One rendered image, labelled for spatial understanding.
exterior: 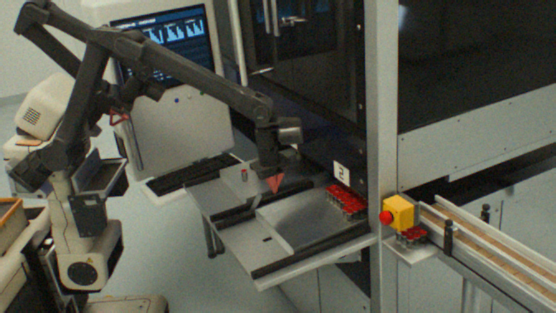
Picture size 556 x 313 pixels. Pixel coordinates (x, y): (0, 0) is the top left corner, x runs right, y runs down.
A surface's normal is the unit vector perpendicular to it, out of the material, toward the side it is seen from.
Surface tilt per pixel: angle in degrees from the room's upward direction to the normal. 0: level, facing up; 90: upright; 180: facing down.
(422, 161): 90
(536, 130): 90
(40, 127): 90
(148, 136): 90
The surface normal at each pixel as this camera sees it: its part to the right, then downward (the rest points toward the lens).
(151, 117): 0.55, 0.30
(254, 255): -0.10, -0.90
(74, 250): -0.02, 0.43
